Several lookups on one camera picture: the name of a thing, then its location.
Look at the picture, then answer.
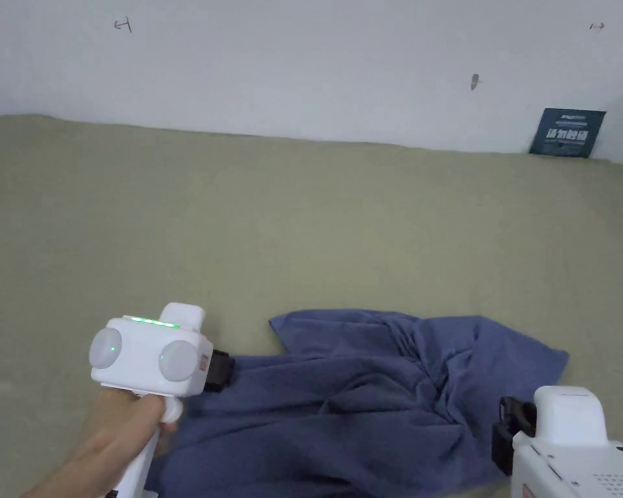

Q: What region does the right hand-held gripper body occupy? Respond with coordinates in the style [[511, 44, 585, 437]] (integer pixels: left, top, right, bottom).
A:
[[491, 386, 623, 498]]

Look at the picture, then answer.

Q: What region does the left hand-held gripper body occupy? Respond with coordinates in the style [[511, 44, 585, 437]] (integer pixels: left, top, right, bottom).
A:
[[88, 302, 236, 498]]

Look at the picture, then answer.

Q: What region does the dark blue shirt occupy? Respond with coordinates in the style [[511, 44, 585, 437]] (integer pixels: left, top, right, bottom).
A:
[[144, 309, 571, 498]]

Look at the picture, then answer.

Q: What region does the person's left forearm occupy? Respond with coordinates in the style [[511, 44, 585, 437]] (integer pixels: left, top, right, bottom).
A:
[[18, 448, 121, 498]]

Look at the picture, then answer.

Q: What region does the person's left hand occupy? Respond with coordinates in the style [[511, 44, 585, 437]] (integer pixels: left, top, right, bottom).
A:
[[64, 386, 180, 486]]

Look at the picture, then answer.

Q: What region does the bed with beige sheet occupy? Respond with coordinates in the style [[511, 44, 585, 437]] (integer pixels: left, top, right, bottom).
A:
[[0, 113, 623, 498]]

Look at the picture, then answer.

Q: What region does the dark card with white print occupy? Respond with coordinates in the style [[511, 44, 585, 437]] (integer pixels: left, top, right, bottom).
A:
[[529, 108, 607, 158]]

